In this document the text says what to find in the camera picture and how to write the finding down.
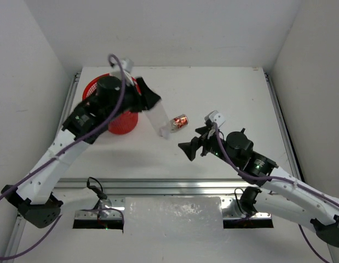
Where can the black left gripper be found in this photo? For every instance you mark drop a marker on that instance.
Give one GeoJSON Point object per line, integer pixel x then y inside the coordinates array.
{"type": "Point", "coordinates": [139, 96]}

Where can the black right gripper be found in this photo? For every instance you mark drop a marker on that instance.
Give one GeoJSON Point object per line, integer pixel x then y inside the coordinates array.
{"type": "Point", "coordinates": [190, 148]}

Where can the clear bottle sideways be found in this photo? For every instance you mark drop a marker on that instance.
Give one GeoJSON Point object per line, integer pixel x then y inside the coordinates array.
{"type": "Point", "coordinates": [159, 120]}

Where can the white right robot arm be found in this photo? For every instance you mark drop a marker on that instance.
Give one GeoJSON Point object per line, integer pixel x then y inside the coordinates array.
{"type": "Point", "coordinates": [272, 189]}

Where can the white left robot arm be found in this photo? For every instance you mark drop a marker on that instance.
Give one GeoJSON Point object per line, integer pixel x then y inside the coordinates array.
{"type": "Point", "coordinates": [89, 119]}

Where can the red mesh plastic bin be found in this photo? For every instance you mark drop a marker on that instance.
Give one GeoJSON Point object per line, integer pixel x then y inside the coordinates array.
{"type": "Point", "coordinates": [124, 123]}

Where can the red label red cap bottle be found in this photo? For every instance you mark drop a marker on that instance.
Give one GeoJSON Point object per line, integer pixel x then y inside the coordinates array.
{"type": "Point", "coordinates": [178, 123]}

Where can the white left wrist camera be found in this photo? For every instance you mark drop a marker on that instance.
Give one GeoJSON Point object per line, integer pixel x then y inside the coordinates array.
{"type": "Point", "coordinates": [127, 66]}

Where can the aluminium front rail frame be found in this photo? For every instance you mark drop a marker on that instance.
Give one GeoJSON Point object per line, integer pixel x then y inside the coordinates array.
{"type": "Point", "coordinates": [169, 189]}

